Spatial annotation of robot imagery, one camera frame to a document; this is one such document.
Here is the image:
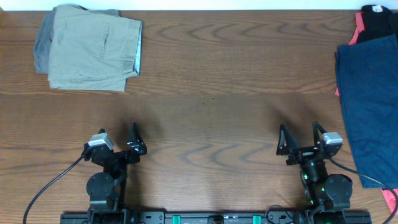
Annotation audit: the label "folded grey shorts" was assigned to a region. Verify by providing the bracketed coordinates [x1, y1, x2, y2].
[34, 4, 129, 78]

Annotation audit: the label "navy blue garment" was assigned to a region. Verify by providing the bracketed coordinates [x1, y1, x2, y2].
[335, 35, 397, 189]

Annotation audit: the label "black garment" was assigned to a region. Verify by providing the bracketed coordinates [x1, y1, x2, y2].
[356, 5, 397, 43]

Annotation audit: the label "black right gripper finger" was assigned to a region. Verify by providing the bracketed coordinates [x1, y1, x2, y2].
[312, 121, 327, 146]
[276, 124, 297, 156]

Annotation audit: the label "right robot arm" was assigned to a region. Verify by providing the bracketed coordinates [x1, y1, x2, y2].
[276, 122, 353, 223]

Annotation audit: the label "red garment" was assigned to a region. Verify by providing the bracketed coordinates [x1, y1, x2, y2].
[348, 12, 365, 45]

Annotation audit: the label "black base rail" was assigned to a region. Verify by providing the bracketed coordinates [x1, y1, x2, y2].
[60, 209, 372, 224]

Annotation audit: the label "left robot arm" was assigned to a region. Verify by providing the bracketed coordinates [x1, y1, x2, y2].
[81, 123, 147, 222]

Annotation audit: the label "khaki green shorts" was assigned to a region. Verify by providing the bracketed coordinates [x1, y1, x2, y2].
[48, 4, 142, 91]

